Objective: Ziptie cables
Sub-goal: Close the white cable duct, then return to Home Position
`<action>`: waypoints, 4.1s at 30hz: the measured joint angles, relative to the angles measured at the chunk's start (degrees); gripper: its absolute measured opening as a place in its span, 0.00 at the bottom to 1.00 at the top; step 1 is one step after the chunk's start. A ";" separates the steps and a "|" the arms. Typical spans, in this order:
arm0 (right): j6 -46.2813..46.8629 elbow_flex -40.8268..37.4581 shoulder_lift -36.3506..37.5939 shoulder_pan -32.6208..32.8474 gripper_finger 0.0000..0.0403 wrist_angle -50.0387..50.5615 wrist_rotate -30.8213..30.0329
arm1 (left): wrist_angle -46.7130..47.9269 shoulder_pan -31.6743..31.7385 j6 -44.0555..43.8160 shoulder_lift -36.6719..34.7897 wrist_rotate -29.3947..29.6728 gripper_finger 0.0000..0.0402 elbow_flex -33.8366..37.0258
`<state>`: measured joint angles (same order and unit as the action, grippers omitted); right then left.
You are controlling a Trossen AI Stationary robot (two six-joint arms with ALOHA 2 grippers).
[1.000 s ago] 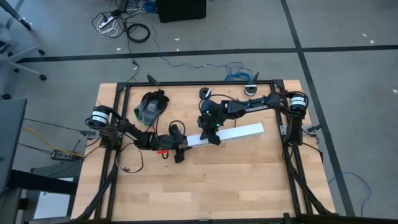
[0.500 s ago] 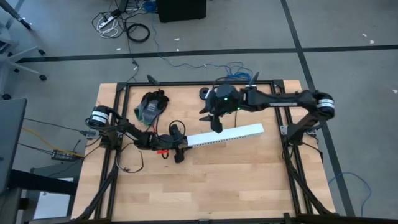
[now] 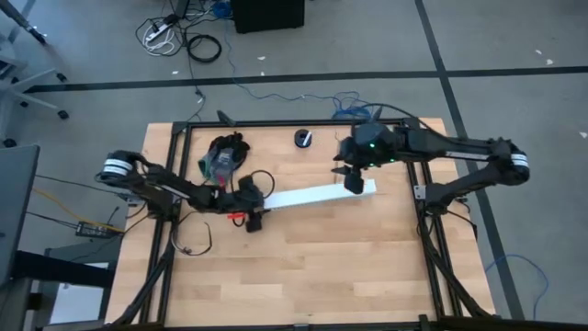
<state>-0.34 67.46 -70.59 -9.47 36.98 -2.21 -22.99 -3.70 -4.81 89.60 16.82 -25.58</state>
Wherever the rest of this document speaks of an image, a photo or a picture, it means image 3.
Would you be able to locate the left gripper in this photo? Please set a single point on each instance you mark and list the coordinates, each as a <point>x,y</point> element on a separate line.
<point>253,225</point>

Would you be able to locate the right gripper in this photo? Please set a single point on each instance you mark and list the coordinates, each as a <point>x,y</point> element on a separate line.
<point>354,186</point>

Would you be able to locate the white raceway cover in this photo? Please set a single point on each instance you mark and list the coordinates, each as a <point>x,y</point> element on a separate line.
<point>317,194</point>

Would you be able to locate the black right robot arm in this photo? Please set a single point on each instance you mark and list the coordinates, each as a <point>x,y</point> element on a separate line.
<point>459,151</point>

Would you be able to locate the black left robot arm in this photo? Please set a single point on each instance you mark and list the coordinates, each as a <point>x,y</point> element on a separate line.
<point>174,188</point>

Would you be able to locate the grey work glove green cuff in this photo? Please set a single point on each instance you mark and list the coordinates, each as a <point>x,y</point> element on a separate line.
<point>232,144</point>
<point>211,167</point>

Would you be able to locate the black computer case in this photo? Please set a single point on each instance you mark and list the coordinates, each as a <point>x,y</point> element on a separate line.
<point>266,16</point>

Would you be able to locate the black desk beam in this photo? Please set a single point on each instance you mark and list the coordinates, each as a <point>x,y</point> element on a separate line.
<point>59,269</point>

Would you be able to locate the white power strip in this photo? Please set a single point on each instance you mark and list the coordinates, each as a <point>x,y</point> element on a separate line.
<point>158,32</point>

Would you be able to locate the grey desk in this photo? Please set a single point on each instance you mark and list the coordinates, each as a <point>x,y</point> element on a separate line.
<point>16,207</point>

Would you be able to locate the grey office chair base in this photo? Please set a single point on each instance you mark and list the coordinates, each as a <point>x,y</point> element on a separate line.
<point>37,100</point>

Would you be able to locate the dark metal pole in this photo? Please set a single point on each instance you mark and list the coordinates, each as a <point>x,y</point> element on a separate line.
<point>25,23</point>

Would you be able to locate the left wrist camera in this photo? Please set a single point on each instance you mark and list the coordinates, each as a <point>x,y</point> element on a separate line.
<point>250,190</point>

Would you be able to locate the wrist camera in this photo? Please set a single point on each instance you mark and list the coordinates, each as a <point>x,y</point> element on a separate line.
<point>250,190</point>
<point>369,135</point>

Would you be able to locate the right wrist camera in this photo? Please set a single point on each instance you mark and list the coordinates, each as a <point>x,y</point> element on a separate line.
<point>369,135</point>

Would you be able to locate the black aluminium table frame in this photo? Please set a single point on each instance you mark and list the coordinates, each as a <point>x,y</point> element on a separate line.
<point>275,123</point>

